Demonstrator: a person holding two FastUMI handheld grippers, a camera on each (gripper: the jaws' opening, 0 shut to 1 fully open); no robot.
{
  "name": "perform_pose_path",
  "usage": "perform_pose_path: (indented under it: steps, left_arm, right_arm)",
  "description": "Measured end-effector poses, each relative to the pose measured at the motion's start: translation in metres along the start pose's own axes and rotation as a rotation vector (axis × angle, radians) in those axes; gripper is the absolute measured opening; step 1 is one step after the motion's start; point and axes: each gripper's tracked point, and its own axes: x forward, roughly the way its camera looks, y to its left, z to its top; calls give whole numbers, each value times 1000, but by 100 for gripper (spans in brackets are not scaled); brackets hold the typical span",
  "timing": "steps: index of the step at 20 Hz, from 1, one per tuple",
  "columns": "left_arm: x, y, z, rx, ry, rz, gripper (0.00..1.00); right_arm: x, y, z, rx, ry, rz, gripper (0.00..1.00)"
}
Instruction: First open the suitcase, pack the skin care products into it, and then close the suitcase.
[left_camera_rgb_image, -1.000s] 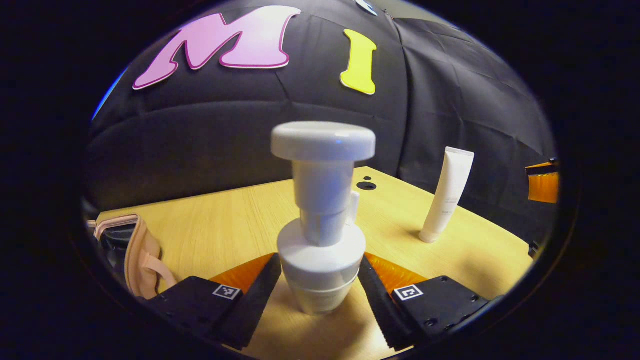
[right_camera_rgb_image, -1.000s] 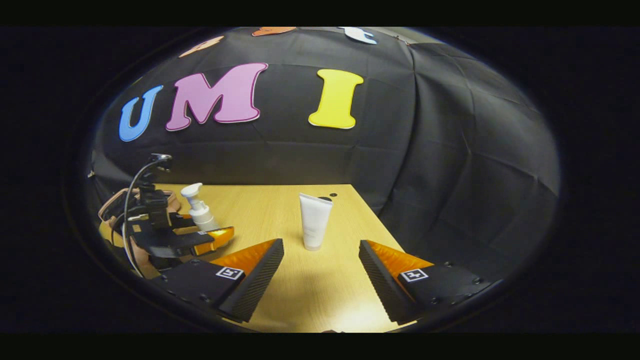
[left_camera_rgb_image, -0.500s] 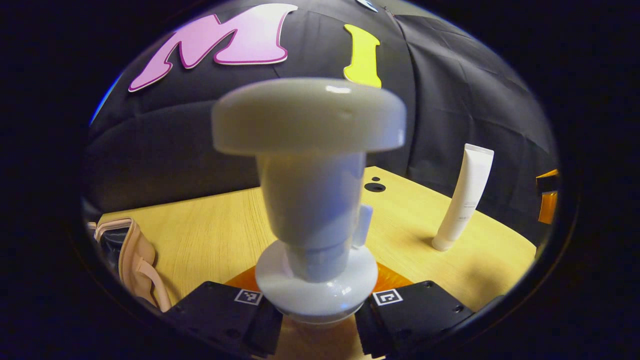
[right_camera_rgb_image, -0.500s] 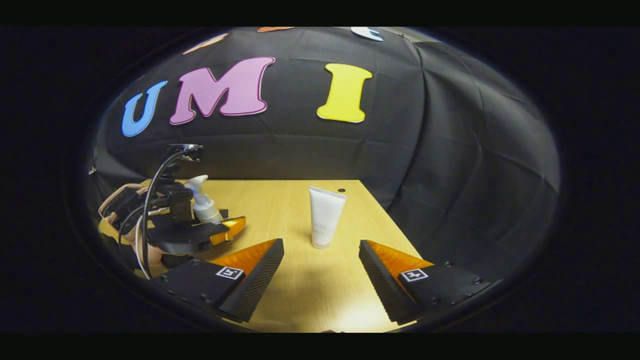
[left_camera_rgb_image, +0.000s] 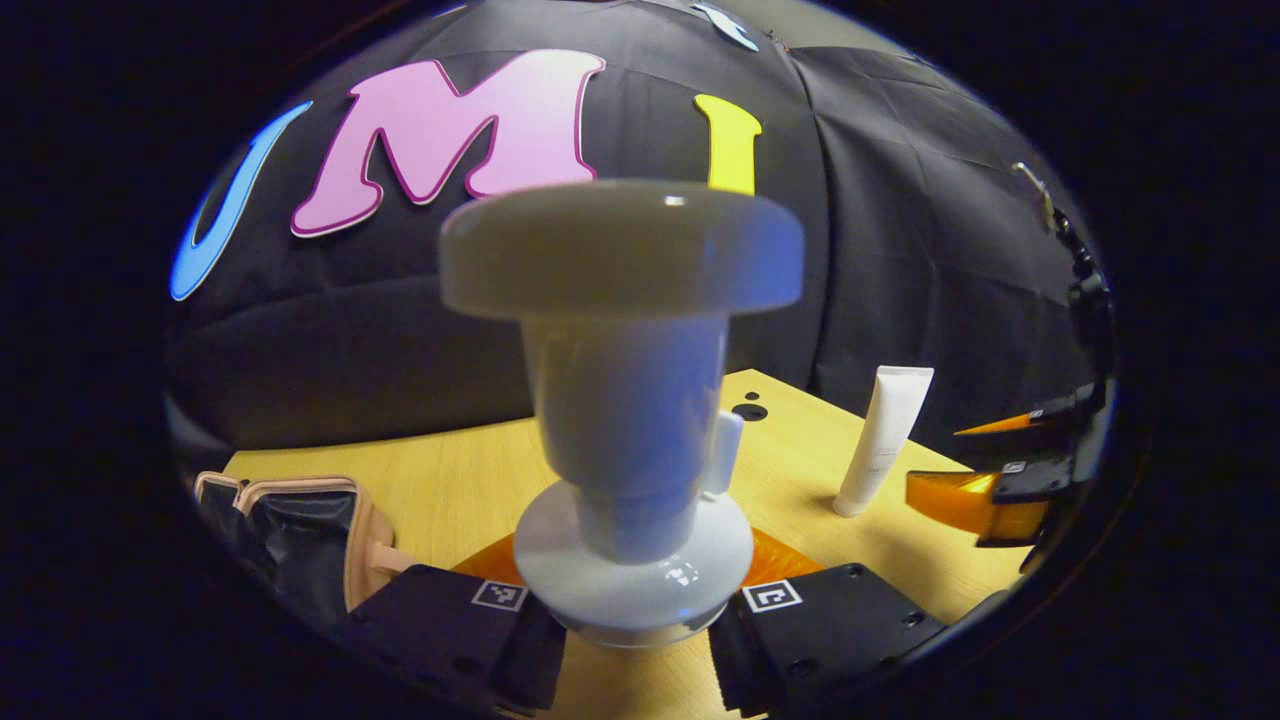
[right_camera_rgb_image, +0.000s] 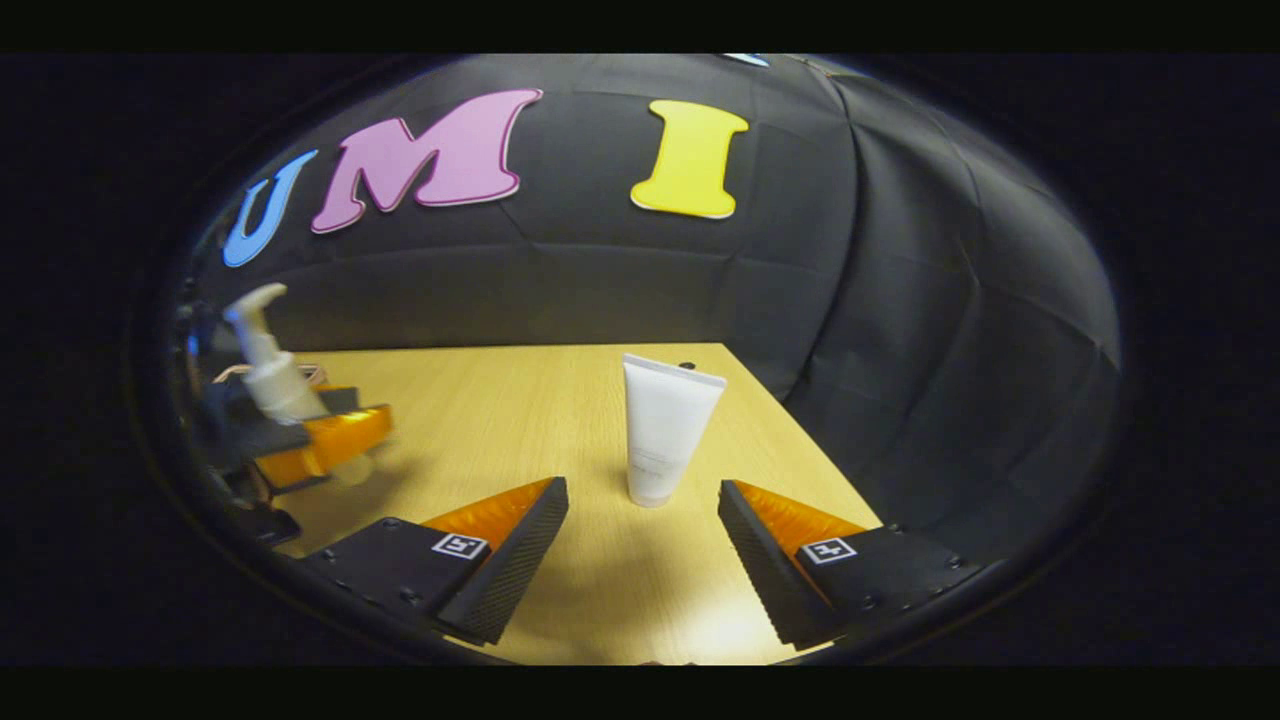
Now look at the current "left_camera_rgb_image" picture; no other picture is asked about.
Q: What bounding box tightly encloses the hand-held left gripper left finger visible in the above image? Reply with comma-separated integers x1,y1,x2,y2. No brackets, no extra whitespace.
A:
345,533,569,716

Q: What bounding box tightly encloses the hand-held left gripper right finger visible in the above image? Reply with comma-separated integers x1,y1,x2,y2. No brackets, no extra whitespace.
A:
708,528,949,719

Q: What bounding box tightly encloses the white squeeze tube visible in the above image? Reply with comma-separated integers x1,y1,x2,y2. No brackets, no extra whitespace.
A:
833,365,936,519

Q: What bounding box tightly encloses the pink suitcase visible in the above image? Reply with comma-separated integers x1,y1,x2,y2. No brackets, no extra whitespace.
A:
193,470,419,631

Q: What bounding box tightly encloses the white pump bottle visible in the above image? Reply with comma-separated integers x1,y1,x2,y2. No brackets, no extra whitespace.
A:
438,180,806,649

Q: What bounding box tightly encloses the pale clothes peg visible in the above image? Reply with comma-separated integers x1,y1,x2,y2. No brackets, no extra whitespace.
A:
1012,162,1058,233

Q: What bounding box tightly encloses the black backdrop cloth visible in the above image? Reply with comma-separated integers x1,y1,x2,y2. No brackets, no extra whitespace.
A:
165,0,1101,481

